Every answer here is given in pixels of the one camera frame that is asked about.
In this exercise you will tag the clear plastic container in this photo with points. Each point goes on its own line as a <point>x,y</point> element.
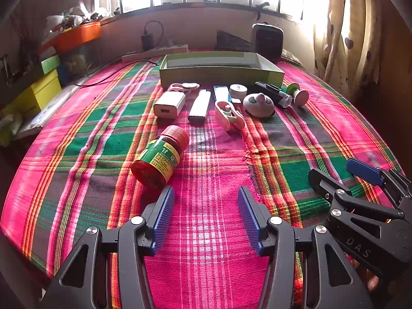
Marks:
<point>79,58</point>

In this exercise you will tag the blue box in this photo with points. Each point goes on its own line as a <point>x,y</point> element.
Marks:
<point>63,74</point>

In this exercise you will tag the green cardboard box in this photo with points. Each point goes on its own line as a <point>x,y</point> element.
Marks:
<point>209,77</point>

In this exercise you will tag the green storage box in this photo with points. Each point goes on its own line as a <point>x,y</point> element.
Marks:
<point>50,64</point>

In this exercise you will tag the yellow storage box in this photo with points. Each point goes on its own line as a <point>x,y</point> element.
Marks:
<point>41,93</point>

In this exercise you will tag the pile of clutter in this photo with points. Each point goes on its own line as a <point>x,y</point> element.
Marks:
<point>70,17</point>

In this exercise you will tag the orange plastic bin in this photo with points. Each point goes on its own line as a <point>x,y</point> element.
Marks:
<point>77,37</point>

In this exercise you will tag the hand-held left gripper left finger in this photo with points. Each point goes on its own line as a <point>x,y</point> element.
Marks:
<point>164,212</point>

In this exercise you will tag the black flashlight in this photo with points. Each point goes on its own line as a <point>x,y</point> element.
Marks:
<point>273,91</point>

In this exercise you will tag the person's right hand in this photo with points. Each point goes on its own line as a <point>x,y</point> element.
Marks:
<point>372,284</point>

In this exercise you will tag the slim rectangular lighter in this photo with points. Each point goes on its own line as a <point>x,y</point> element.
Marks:
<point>199,104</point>

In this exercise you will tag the green and white spool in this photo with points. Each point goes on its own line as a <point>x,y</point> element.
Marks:
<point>301,96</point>

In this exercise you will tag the white bottle cap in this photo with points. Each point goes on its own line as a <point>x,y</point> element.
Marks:
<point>238,90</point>

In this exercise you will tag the cream patterned curtain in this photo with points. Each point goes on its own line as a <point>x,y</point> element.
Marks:
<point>347,32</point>

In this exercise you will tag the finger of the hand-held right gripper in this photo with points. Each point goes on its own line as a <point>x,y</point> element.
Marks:
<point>357,244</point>
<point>363,169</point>

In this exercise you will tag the blue usb tester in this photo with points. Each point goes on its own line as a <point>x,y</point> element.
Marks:
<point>221,93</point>

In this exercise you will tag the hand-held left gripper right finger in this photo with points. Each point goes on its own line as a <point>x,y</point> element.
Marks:
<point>249,215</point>

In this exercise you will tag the red medicine bottle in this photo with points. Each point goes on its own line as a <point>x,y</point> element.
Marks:
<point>157,157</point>

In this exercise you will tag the white power strip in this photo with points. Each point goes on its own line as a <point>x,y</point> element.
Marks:
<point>154,53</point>

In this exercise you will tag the white charger adapter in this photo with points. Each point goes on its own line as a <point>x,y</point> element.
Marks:
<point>169,104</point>

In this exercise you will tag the black power adapter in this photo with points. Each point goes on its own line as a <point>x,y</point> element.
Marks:
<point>147,41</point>

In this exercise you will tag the pink plastic clip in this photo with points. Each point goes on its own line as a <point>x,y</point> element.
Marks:
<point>175,87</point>
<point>225,119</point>

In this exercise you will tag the grey space heater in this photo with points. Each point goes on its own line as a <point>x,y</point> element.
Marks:
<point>267,40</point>

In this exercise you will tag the white panda toy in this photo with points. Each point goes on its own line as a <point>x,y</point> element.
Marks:
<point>257,106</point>

